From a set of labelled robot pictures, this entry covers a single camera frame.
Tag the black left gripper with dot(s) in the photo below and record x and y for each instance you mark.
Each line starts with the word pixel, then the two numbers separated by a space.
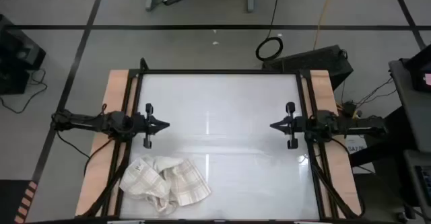
pixel 139 124

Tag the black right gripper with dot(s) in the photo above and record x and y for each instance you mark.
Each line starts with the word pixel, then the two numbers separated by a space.
pixel 301 125

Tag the plaid white beige towel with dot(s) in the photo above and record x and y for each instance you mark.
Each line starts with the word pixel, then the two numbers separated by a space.
pixel 188 183

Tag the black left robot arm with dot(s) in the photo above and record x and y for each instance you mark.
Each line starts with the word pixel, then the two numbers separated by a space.
pixel 84 121

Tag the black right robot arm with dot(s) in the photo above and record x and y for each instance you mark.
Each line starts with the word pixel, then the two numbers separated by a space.
pixel 353 124

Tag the white paper label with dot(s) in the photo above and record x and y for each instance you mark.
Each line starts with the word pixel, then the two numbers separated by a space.
pixel 355 144

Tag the grey cart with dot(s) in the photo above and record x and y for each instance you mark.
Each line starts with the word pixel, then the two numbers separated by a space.
pixel 412 116

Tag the grey cabinet blue screen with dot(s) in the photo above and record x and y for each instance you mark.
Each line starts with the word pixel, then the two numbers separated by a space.
pixel 410 183

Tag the black monitor pink screen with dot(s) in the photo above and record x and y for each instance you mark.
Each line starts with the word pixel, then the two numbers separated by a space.
pixel 417 66

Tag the small black box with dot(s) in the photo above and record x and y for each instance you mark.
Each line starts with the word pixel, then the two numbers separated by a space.
pixel 13 81

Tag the black equipment case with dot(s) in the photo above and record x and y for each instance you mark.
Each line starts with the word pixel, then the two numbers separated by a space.
pixel 17 49

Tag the black mat orange stripes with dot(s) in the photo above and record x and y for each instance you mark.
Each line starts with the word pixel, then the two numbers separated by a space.
pixel 13 200

